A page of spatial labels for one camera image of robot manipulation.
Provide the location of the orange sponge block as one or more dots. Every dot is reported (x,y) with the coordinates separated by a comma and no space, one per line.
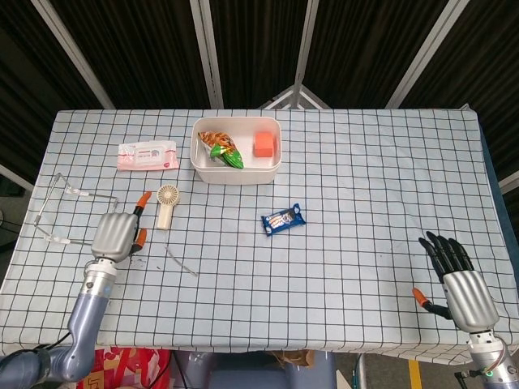
(264,144)

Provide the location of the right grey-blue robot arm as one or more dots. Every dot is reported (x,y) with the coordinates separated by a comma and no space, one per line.
(494,364)

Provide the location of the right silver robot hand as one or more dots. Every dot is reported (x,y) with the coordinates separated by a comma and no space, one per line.
(466,296)

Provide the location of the white metal floor stand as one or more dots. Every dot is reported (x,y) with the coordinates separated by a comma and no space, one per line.
(294,97)

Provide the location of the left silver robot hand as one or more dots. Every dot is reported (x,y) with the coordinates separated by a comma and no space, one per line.
(113,235)

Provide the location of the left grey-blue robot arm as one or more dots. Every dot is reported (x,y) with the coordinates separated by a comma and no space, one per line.
(85,316)

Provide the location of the pink wet wipes pack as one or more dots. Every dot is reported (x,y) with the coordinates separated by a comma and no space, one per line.
(148,155)

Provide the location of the green orange snack bag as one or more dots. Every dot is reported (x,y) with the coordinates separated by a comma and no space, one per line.
(225,150)

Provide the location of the blue grey chair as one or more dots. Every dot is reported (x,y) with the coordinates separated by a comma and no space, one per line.
(251,374)

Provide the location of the red patterned bag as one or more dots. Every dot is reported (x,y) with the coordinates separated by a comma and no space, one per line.
(129,366)

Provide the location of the white plastic storage box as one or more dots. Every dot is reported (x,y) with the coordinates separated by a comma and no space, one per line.
(235,172)

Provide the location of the brown paper bag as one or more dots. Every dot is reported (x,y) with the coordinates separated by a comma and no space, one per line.
(296,357)

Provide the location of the thin clear plastic strip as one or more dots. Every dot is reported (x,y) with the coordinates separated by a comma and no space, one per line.
(182,265)

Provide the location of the white partition frame post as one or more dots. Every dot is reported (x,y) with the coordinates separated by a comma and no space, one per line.
(306,44)
(208,52)
(425,56)
(73,52)

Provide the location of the small beige handheld fan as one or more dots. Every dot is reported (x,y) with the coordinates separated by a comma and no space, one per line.
(164,216)

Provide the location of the blue cookie packet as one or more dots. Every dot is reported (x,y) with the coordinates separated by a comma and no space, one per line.
(282,219)

